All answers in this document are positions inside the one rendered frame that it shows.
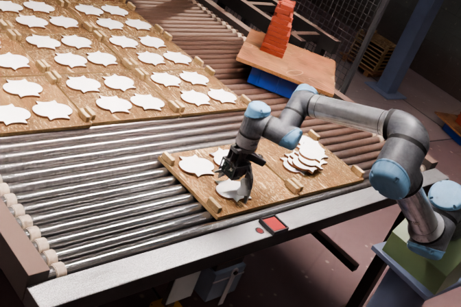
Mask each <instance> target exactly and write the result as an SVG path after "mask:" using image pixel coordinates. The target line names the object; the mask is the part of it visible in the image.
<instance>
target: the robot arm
mask: <svg viewBox="0 0 461 307"><path fill-rule="evenodd" d="M270 112H271V109H270V107H269V106H268V105H267V104H266V103H264V102H262V101H252V102H250V103H249V104H248V107H247V110H246V111H245V113H244V118H243V121H242V122H241V126H240V129H239V131H238V133H237V137H236V139H235V144H233V145H231V146H230V149H229V151H228V155H227V156H223V157H222V160H221V162H220V166H219V169H218V170H216V171H215V172H214V173H219V174H218V178H220V177H222V176H225V175H226V176H227V177H228V178H229V179H230V180H231V181H233V180H239V178H240V177H242V176H243V175H245V178H244V177H243V178H241V180H240V187H239V188H238V189H237V195H239V196H244V203H245V204H246V203H247V202H248V199H249V196H250V193H251V189H252V185H253V173H252V165H251V164H252V163H251V162H253V163H255V164H258V165H260V166H262V167H263V166H264V164H265V163H266V160H265V159H264V158H263V156H262V155H261V154H258V153H256V152H255V149H256V148H257V145H258V144H259V140H260V138H261V137H264V138H266V139H268V140H270V141H272V142H273V143H276V144H277V145H279V146H280V147H284V148H286V149H288V150H294V149H295V148H296V147H297V145H298V144H299V141H300V140H301V137H302V135H303V131H302V130H300V126H301V125H302V123H303V121H304V120H305V118H306V116H309V117H312V118H315V119H320V120H323V121H328V122H331V123H336V124H339V125H344V126H347V127H351V128H355V129H358V130H363V131H365V132H370V133H373V134H378V135H382V137H383V139H384V140H386V142H385V144H384V146H383V148H382V150H381V151H380V153H379V155H378V157H377V159H376V161H375V162H374V163H373V165H372V167H371V171H370V173H369V181H370V184H371V185H372V187H373V188H374V189H375V190H376V191H379V193H380V194H381V195H383V196H384V197H387V198H389V199H394V200H396V201H397V203H398V205H399V207H400V209H401V211H402V213H403V214H404V216H405V218H406V220H407V222H408V223H407V231H408V234H409V235H410V239H409V240H408V241H407V248H408V249H410V250H411V251H413V252H414V253H416V254H418V255H420V256H423V257H425V258H428V259H431V260H440V259H441V258H442V257H443V255H444V253H445V252H446V249H447V246H448V244H449V241H454V240H456V239H459V238H461V185H459V184H458V183H456V182H453V181H450V180H442V181H439V182H436V183H435V184H433V185H432V187H431V188H430V190H429V192H428V198H427V196H426V194H425V191H424V190H423V187H422V185H423V174H422V173H421V170H420V167H421V165H422V163H423V161H424V159H425V156H426V155H427V152H428V150H429V144H430V142H429V134H428V132H427V130H426V129H425V126H424V125H423V124H422V123H421V122H420V121H419V120H418V119H417V118H416V117H414V116H413V115H411V114H409V113H408V112H405V111H402V110H397V109H394V108H392V109H390V110H389V111H387V110H382V109H379V108H373V107H370V106H364V105H361V104H358V103H352V102H348V101H343V100H339V99H334V98H330V97H325V96H322V95H319V94H318V91H317V90H316V89H315V88H314V87H313V86H310V85H309V84H300V85H298V87H297V88H296V90H295V91H294V92H293V93H292V96H291V97H290V99H289V101H288V102H287V104H286V106H285V107H284V109H283V111H282V113H281V114H280V116H279V117H278V118H276V117H275V116H272V115H271V114H270ZM223 160H224V163H223V165H222V166H221V164H222V161H223ZM250 161H251V162H250Z"/></svg>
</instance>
